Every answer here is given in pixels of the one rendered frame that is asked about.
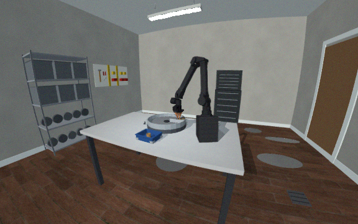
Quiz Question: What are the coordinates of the blue crate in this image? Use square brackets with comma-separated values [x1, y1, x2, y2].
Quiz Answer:
[135, 129, 162, 144]

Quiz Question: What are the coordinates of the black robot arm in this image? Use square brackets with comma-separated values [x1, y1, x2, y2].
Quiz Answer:
[170, 56, 212, 116]

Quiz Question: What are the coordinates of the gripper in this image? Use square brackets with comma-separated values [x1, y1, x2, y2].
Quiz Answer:
[175, 109, 184, 119]

